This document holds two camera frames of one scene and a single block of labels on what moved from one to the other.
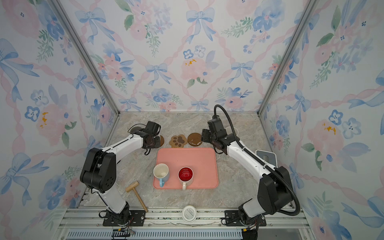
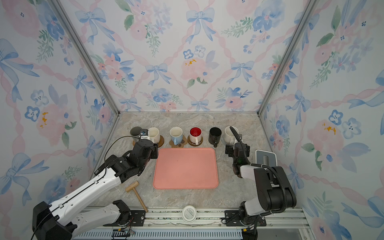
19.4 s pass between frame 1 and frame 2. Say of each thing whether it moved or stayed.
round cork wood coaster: stayed
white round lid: stayed
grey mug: stayed
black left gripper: moved
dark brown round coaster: stayed
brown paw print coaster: stayed
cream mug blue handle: moved
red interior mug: moved
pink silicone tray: stayed
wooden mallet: stayed
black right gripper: moved
